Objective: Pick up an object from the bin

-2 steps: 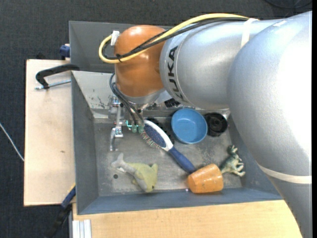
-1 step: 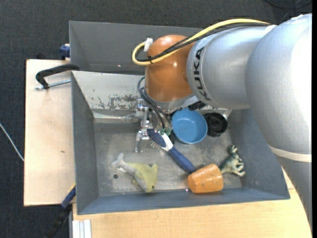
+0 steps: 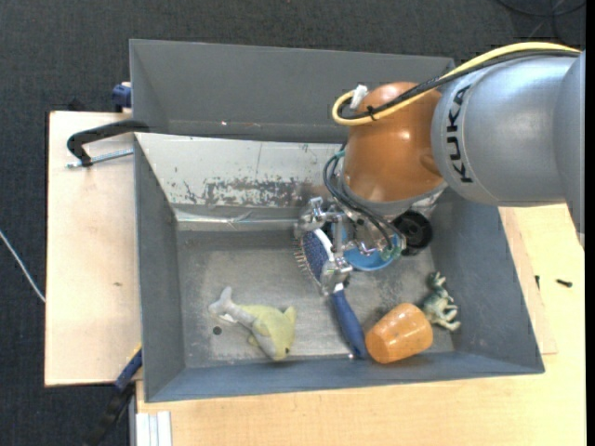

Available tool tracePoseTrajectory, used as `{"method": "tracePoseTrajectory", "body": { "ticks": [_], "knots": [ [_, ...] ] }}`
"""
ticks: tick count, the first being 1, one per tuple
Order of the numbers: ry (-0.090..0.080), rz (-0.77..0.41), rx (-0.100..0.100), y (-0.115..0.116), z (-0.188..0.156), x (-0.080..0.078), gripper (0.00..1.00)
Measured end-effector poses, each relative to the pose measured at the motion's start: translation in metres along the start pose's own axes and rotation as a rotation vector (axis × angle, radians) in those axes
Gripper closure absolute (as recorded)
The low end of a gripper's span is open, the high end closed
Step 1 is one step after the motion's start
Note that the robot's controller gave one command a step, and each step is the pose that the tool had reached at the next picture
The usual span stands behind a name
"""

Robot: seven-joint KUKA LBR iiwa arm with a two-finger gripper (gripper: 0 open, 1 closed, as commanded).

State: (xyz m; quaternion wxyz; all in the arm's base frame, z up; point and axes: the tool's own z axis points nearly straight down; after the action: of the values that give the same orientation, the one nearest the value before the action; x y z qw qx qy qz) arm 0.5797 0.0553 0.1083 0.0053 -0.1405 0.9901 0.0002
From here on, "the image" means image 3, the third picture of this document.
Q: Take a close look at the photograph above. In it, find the yellow and grey plush dolphin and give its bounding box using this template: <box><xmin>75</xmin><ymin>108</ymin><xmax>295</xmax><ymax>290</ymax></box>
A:
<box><xmin>207</xmin><ymin>285</ymin><xmax>298</xmax><ymax>362</ymax></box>

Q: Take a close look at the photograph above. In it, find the grey metal bin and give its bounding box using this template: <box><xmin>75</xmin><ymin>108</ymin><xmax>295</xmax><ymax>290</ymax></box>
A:
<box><xmin>128</xmin><ymin>38</ymin><xmax>546</xmax><ymax>403</ymax></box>

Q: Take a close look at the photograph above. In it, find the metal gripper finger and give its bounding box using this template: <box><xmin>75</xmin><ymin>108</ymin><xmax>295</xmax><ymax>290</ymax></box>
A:
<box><xmin>295</xmin><ymin>196</ymin><xmax>333</xmax><ymax>238</ymax></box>
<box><xmin>322</xmin><ymin>255</ymin><xmax>355</xmax><ymax>297</ymax></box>

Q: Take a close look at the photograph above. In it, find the blue hairbrush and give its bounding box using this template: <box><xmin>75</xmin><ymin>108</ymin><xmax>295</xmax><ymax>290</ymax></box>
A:
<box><xmin>293</xmin><ymin>229</ymin><xmax>369</xmax><ymax>361</ymax></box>

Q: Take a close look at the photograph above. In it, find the pale wood board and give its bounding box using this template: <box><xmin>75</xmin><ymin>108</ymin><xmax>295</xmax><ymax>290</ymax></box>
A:
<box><xmin>44</xmin><ymin>110</ymin><xmax>143</xmax><ymax>387</ymax></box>

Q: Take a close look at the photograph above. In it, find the orange plastic cup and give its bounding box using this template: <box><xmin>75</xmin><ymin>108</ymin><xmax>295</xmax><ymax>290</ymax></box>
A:
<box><xmin>364</xmin><ymin>302</ymin><xmax>434</xmax><ymax>365</ymax></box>

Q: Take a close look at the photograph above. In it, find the blue bowl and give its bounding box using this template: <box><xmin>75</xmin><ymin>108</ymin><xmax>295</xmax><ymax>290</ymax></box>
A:
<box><xmin>327</xmin><ymin>223</ymin><xmax>402</xmax><ymax>273</ymax></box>

